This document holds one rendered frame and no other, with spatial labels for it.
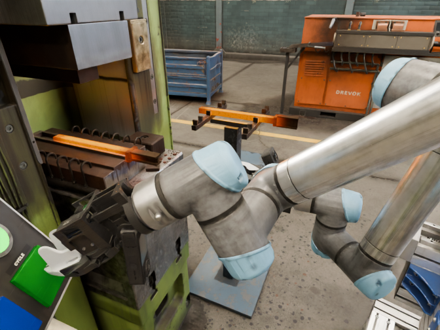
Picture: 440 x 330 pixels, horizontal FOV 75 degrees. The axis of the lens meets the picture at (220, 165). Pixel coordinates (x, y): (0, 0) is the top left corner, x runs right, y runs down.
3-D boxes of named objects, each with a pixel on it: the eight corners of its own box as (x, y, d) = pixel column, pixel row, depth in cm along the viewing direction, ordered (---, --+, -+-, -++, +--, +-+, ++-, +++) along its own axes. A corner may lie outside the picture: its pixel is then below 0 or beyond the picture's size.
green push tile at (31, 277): (70, 269, 53) (38, 244, 50) (51, 306, 47) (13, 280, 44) (62, 272, 54) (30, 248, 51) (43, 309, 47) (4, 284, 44)
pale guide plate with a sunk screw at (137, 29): (152, 68, 112) (146, 18, 103) (137, 73, 104) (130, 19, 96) (147, 67, 112) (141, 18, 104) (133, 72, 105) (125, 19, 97)
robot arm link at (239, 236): (292, 233, 46) (260, 175, 45) (266, 285, 38) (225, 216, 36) (253, 239, 51) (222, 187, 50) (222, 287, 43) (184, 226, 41)
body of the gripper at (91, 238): (69, 203, 46) (129, 169, 44) (105, 238, 50) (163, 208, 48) (46, 238, 40) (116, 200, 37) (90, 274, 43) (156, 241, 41)
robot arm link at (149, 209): (186, 198, 47) (183, 232, 40) (162, 209, 48) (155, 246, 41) (158, 163, 43) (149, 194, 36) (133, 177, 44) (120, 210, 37)
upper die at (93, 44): (132, 57, 82) (127, 19, 78) (78, 70, 66) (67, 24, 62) (28, 49, 96) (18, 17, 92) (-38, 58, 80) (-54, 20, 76)
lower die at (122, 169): (147, 165, 100) (144, 143, 96) (107, 197, 84) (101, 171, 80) (57, 145, 114) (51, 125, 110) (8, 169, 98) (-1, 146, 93)
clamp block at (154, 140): (166, 150, 110) (164, 135, 106) (153, 161, 103) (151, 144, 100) (139, 146, 114) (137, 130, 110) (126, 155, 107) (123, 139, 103)
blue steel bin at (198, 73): (223, 92, 522) (223, 49, 487) (210, 105, 455) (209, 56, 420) (162, 87, 551) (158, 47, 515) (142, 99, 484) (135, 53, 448)
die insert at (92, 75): (99, 78, 86) (95, 57, 83) (80, 84, 80) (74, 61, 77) (27, 70, 96) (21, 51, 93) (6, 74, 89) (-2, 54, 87)
